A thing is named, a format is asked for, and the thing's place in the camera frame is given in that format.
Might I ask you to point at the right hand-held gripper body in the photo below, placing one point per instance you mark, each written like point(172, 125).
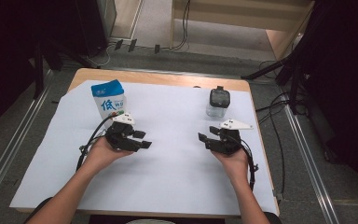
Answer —
point(228, 141)

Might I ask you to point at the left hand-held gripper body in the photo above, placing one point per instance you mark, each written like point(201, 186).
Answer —
point(119, 137)

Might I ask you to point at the clear jar with black lid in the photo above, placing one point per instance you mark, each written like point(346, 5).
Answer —
point(219, 99)

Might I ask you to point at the blue and white milk carton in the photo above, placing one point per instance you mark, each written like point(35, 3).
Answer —
point(107, 99)

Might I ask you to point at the person's left hand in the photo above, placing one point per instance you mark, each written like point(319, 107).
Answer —
point(102, 154)

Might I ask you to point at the person's right hand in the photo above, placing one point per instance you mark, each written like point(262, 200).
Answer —
point(237, 165)

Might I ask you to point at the white paper sheet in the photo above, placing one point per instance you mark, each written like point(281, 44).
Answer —
point(167, 174)

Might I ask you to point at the small black floor block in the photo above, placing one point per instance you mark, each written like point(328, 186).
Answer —
point(157, 48)
point(118, 44)
point(132, 45)

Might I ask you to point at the black tripod stand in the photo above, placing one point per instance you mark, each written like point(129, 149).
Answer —
point(293, 74)

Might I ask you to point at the black metal stand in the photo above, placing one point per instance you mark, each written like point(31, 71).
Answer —
point(38, 68)

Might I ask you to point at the light wooden shelf unit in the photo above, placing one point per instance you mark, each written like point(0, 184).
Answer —
point(230, 15)

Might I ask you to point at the grey cabinet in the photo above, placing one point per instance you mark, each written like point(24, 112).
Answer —
point(107, 15)

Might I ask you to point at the dark curtain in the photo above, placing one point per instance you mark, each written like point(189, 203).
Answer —
point(345, 77)
point(6, 46)

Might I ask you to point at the metal floor rail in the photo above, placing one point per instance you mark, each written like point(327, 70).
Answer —
point(12, 149)
point(310, 168)

